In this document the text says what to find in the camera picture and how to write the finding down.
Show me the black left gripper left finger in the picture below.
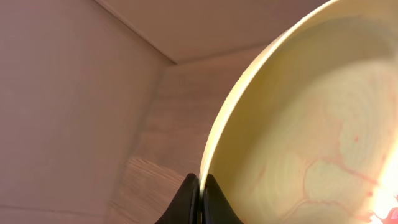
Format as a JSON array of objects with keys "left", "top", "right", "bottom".
[{"left": 155, "top": 173, "right": 199, "bottom": 224}]

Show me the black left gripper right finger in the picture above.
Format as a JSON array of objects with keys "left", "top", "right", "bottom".
[{"left": 202, "top": 174, "right": 243, "bottom": 224}]

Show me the yellow plate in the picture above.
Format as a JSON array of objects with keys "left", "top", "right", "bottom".
[{"left": 199, "top": 0, "right": 397, "bottom": 223}]

